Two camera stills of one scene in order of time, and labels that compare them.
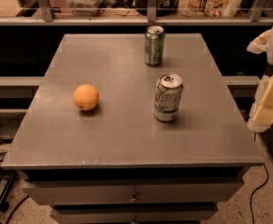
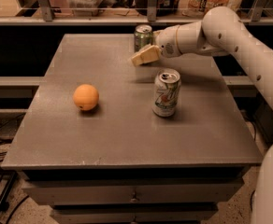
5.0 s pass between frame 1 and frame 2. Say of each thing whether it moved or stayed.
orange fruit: stayed
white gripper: moved
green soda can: moved
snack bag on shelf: stayed
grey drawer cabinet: stayed
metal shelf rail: stayed
